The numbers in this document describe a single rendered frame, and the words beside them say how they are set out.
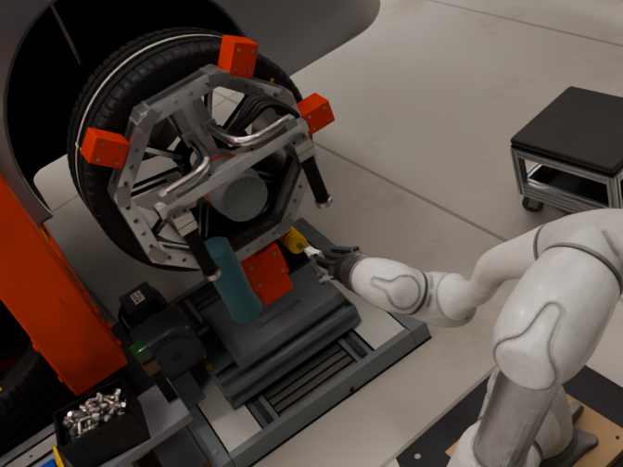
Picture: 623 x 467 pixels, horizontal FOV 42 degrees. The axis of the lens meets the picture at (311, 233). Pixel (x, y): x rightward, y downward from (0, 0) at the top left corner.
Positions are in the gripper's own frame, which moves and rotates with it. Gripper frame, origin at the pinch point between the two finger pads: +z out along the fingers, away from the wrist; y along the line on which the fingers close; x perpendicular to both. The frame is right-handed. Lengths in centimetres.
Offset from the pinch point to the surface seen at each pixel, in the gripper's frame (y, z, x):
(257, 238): 2.4, 31.7, 0.1
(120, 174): 26, 24, -38
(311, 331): -2, 49, 44
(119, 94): 15, 28, -54
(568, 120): -110, 29, 30
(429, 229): -67, 72, 53
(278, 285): 3.1, 35.5, 17.7
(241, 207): 6.9, 12.3, -17.0
